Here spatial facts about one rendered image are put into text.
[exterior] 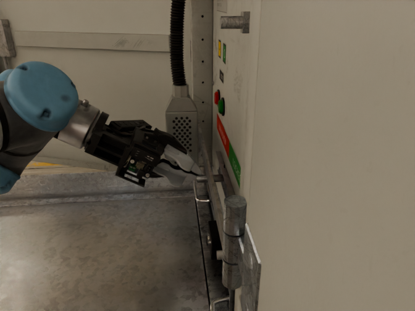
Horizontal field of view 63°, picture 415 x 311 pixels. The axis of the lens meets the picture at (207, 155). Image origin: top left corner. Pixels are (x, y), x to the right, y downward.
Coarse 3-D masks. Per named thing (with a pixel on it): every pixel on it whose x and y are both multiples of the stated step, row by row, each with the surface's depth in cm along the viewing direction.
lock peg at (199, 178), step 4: (196, 176) 63; (200, 176) 62; (204, 176) 63; (216, 176) 63; (220, 176) 63; (196, 180) 63; (200, 180) 62; (204, 180) 62; (216, 180) 63; (220, 180) 63
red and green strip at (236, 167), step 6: (222, 126) 64; (222, 132) 64; (222, 138) 65; (228, 144) 58; (228, 150) 58; (228, 156) 58; (234, 156) 53; (234, 162) 53; (234, 168) 53; (240, 168) 48; (234, 174) 54
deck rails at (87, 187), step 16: (32, 176) 86; (48, 176) 86; (64, 176) 86; (80, 176) 87; (96, 176) 87; (112, 176) 88; (128, 176) 88; (16, 192) 87; (32, 192) 87; (48, 192) 88; (64, 192) 88; (80, 192) 89; (96, 192) 89; (112, 192) 90; (128, 192) 90; (144, 192) 90; (160, 192) 90; (176, 192) 90; (192, 192) 90
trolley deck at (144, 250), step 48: (0, 240) 73; (48, 240) 73; (96, 240) 73; (144, 240) 73; (192, 240) 73; (0, 288) 61; (48, 288) 61; (96, 288) 61; (144, 288) 61; (192, 288) 61
